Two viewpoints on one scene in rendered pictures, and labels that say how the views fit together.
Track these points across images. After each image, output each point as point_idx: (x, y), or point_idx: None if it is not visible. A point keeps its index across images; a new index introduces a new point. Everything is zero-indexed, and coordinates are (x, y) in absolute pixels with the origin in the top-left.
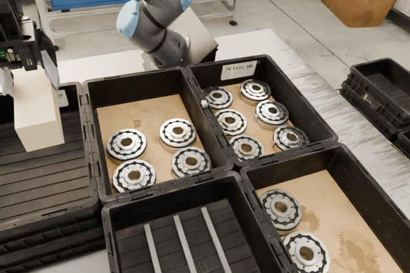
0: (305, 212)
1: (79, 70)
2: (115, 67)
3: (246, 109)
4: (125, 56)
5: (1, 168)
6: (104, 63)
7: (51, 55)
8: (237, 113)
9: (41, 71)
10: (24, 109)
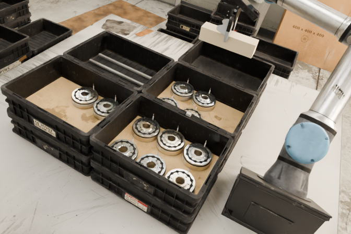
0: (91, 120)
1: (320, 166)
2: (311, 187)
3: (172, 167)
4: (326, 206)
5: (232, 75)
6: (323, 185)
7: (227, 25)
8: (172, 148)
9: (233, 36)
10: (213, 25)
